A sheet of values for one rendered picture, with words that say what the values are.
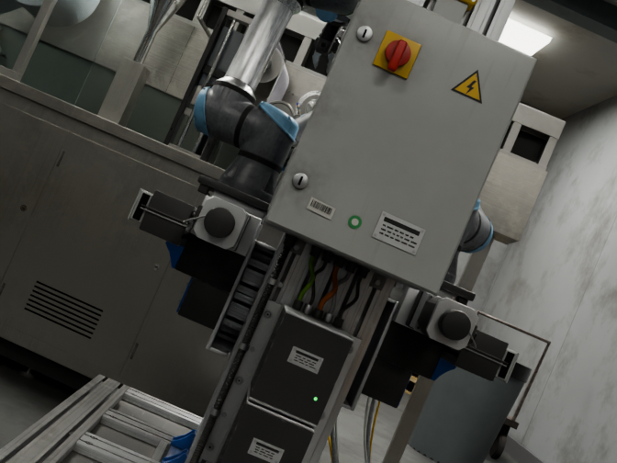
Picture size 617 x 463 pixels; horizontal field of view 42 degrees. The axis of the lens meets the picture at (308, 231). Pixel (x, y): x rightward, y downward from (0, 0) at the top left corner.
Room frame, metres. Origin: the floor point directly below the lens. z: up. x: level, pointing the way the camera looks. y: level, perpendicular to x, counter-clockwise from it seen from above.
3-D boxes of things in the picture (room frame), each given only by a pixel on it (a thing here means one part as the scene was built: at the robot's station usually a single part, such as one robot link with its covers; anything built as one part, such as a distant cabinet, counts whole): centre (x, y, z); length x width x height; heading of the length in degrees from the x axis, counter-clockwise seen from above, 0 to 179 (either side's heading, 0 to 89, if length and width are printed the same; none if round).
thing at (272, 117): (2.00, 0.19, 0.98); 0.13 x 0.12 x 0.14; 77
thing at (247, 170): (2.00, 0.18, 0.87); 0.15 x 0.15 x 0.10
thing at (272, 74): (3.04, 0.39, 1.34); 0.25 x 0.14 x 0.14; 175
